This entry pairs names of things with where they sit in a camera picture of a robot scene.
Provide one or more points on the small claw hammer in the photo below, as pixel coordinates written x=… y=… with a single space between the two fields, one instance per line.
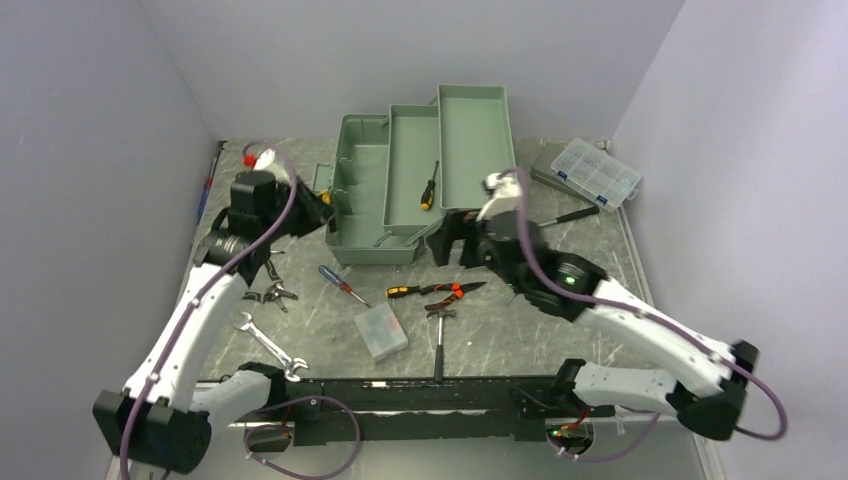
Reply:
x=570 y=217

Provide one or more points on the clear compartment organizer box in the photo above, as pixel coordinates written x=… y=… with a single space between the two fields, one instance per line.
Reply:
x=595 y=175

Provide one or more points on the green toolbox with clear lid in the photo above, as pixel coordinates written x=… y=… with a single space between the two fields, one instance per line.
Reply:
x=382 y=163

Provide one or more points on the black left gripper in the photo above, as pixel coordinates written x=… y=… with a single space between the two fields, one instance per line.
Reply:
x=315 y=214

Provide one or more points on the black handled pliers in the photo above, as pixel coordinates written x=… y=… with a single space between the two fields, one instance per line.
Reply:
x=275 y=293

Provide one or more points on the yellow black handled screwdriver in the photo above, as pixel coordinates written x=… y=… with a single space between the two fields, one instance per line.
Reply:
x=427 y=197

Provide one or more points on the small yellow black screwdriver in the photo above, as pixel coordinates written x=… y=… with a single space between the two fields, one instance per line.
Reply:
x=402 y=291

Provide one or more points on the black handled hammer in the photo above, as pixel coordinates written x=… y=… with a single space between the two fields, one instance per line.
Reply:
x=441 y=316

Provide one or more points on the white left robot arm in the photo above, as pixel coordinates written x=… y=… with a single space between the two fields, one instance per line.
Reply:
x=192 y=318

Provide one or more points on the blue red handled screwdriver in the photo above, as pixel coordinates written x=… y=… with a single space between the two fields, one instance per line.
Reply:
x=336 y=280

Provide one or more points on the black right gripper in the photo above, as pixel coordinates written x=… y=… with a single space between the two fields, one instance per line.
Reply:
x=453 y=228

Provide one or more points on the blue red tool at wall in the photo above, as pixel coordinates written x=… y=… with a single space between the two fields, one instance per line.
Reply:
x=209 y=180

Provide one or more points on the orange black long nose pliers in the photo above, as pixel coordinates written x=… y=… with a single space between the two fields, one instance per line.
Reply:
x=456 y=292

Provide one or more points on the silver combination wrench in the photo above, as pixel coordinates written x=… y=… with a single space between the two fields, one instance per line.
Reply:
x=272 y=344

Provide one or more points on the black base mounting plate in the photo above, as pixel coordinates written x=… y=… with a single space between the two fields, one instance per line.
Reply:
x=522 y=408

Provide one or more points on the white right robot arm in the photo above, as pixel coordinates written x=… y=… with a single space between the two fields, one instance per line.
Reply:
x=700 y=381

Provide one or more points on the aluminium frame rail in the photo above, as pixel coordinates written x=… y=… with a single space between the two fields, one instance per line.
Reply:
x=320 y=411

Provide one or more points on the small clear screw box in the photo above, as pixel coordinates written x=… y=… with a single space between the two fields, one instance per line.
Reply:
x=381 y=331

